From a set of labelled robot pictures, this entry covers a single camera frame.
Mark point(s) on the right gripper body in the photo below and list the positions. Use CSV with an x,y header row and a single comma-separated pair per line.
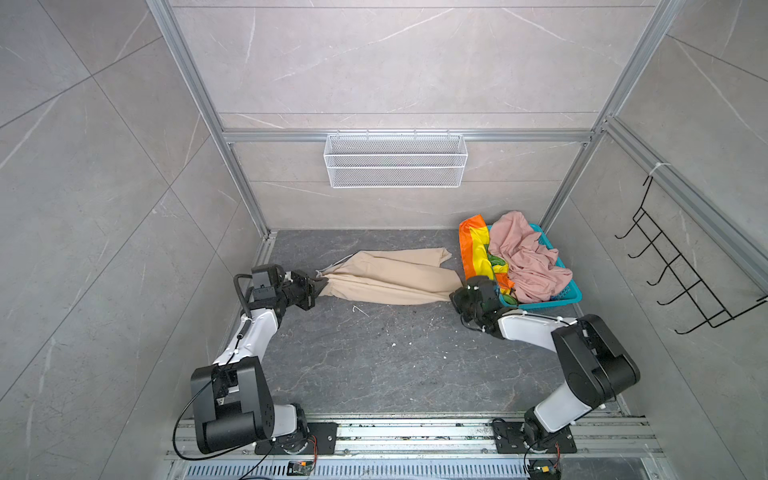
x,y
463,305

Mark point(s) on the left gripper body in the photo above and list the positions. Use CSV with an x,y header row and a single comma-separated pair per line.
x,y
297,292

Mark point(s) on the beige shorts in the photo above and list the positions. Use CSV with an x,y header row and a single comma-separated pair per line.
x,y
401,277

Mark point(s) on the teal plastic basket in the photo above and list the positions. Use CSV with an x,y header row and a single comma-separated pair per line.
x,y
552,297

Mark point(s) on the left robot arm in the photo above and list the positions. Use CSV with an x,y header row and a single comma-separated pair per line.
x,y
231,403

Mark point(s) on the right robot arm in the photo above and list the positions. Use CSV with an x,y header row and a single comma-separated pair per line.
x,y
596,367

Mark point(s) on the pink shorts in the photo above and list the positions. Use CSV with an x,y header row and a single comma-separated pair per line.
x,y
528,255

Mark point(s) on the rainbow striped shorts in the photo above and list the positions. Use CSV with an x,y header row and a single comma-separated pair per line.
x,y
474,241

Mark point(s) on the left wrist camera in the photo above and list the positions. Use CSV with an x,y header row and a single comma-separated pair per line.
x,y
266,280

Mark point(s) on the white wire wall basket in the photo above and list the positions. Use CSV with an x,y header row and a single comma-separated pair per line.
x,y
390,160

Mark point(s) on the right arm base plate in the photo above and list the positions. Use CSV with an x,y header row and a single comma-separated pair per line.
x,y
512,437

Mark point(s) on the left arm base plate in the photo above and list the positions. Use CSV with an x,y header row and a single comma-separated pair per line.
x,y
320,437

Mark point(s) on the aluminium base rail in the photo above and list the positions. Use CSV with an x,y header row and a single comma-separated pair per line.
x,y
436,446

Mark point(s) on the black wire hook rack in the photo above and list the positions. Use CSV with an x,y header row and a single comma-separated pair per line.
x,y
691,285

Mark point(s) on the aluminium frame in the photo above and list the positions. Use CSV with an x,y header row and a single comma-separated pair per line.
x,y
565,107

